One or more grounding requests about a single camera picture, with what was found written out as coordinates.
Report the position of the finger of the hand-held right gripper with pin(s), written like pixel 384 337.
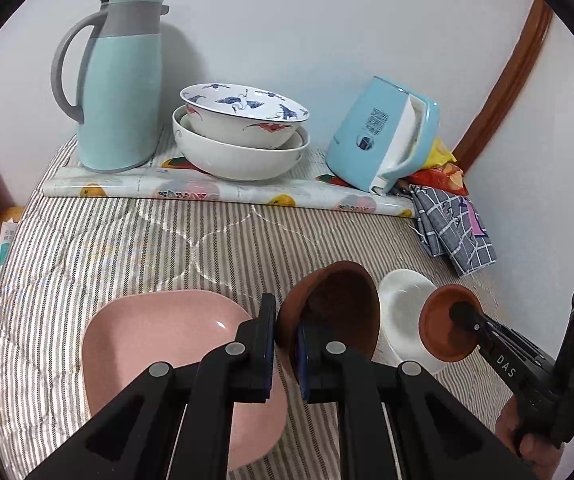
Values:
pixel 467 316

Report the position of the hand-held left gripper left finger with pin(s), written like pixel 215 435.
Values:
pixel 257 355

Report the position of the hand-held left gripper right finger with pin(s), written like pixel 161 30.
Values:
pixel 307 365

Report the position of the small brown clay bowl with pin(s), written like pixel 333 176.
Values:
pixel 442 330
pixel 337 290

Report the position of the white bowl with grey print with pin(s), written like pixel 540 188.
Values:
pixel 402 310

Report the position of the pink plastic plate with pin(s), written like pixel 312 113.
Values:
pixel 167 330

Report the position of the person's right hand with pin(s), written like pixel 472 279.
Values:
pixel 527 452

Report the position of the grey checked cloth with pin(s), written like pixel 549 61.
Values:
pixel 447 230

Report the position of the red orange snack packet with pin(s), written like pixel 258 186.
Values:
pixel 439 180

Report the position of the rolled fruit print mat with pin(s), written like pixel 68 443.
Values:
pixel 217 195

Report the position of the large plain white bowl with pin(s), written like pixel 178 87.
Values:
pixel 237 160

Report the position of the light blue electric kettle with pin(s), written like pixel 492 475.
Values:
pixel 367 135

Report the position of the white bowl with crane print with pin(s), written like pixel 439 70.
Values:
pixel 239 120

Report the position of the teal and white carton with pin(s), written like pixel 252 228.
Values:
pixel 8 250

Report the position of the light blue thermos jug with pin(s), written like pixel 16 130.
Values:
pixel 117 85

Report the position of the brown wooden door frame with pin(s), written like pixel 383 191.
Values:
pixel 507 80

